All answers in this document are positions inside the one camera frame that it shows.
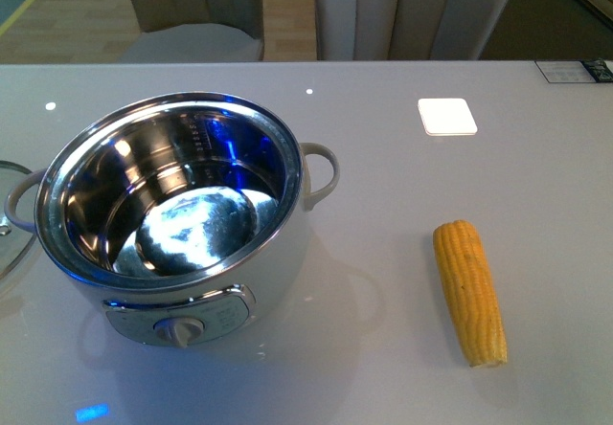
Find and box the yellow corn cob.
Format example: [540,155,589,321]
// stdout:
[433,220,508,368]

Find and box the beige chair left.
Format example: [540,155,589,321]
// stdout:
[120,0,264,63]

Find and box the beige chair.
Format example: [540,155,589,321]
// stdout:
[120,0,264,63]
[314,0,508,61]

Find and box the black white table label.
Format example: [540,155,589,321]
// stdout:
[535,58,612,83]

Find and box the beige chair right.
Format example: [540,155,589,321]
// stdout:
[314,0,508,61]

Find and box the white electric cooking pot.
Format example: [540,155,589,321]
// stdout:
[5,92,340,347]

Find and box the glass pot lid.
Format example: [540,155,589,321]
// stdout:
[1,160,34,280]

